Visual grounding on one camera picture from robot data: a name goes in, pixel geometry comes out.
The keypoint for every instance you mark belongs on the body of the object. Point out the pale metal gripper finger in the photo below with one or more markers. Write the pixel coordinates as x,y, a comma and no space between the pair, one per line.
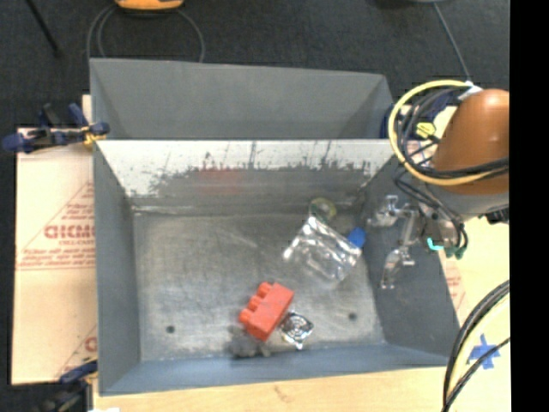
393,264
392,213

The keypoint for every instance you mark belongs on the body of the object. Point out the clear plastic bottle blue cap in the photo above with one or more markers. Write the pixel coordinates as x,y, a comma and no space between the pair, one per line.
321,251

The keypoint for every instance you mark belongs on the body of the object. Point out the orange-red toy brick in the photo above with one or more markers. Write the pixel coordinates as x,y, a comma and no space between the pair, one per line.
268,311

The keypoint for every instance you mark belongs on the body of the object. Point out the grey metal bin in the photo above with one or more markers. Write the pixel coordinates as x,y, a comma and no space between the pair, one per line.
240,273

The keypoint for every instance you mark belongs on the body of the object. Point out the grey crumpled cloth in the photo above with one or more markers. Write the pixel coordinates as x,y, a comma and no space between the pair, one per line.
246,347

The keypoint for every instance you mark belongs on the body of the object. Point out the brown cardboard board red print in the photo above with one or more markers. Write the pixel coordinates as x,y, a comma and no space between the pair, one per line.
51,256

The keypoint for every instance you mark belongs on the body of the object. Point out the black cylinder on white bracket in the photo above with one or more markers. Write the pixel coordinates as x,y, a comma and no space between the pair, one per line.
497,217

